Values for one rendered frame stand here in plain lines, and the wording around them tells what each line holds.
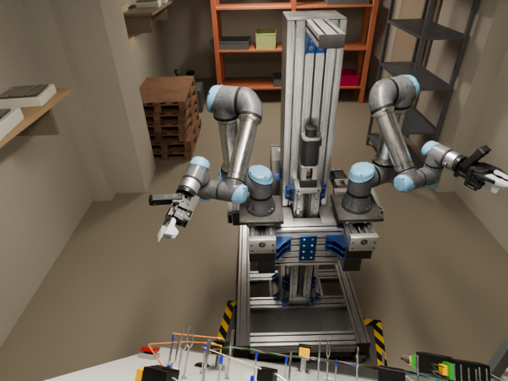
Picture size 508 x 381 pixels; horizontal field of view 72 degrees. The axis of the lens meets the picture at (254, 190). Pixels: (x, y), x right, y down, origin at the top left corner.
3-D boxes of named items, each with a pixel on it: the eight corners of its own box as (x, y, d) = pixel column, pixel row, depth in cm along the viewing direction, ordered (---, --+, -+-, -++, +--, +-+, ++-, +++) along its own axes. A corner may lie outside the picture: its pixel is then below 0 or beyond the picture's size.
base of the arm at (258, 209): (246, 199, 187) (246, 184, 182) (274, 199, 187) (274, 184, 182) (246, 217, 175) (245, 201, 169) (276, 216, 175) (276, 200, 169)
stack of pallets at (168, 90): (155, 125, 557) (145, 76, 513) (202, 125, 557) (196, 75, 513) (135, 161, 463) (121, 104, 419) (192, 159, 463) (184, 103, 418)
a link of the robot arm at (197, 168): (213, 169, 138) (208, 155, 131) (203, 191, 132) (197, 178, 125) (195, 167, 140) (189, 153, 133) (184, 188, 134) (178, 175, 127)
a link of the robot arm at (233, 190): (272, 97, 150) (246, 207, 140) (248, 95, 153) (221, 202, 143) (267, 83, 139) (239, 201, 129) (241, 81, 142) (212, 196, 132)
